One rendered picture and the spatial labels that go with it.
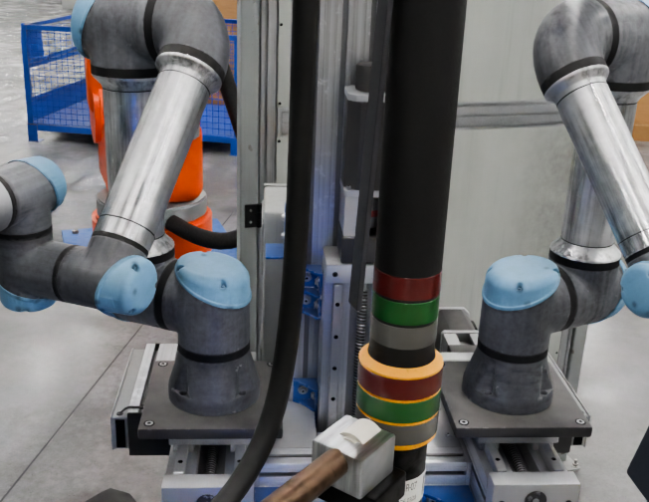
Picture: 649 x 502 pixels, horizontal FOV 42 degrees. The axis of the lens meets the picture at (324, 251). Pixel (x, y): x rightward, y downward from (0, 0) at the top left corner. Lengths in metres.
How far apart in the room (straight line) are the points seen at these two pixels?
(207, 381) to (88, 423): 2.02
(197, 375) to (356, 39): 0.59
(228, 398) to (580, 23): 0.77
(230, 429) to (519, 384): 0.47
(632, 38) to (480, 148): 1.25
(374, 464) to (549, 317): 1.00
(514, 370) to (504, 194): 1.28
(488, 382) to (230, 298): 0.45
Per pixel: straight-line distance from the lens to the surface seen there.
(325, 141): 1.40
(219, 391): 1.35
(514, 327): 1.37
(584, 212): 1.42
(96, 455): 3.16
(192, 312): 1.31
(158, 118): 1.13
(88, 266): 1.07
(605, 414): 3.60
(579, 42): 1.26
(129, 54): 1.26
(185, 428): 1.34
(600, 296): 1.46
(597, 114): 1.23
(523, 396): 1.41
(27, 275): 1.13
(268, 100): 2.26
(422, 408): 0.43
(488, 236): 2.64
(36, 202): 1.11
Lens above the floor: 1.76
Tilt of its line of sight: 21 degrees down
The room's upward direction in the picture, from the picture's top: 2 degrees clockwise
